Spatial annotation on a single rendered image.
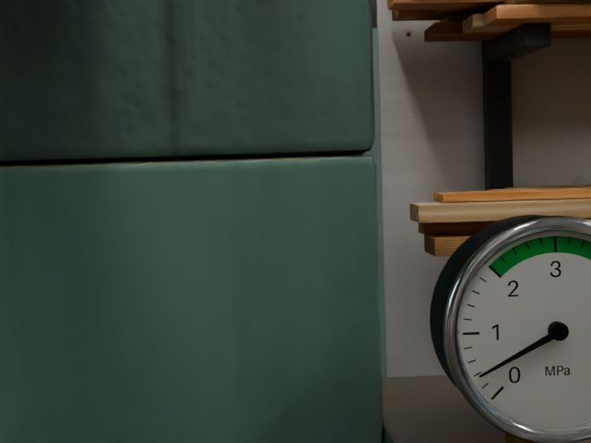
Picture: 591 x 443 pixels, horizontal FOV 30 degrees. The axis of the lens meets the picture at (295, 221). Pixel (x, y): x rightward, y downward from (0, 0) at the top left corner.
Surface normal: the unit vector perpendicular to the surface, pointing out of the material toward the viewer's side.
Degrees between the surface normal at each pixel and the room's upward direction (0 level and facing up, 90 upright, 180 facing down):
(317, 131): 90
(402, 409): 0
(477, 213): 90
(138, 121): 90
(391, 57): 90
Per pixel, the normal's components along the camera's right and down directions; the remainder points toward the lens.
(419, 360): 0.05, 0.05
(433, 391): -0.03, -1.00
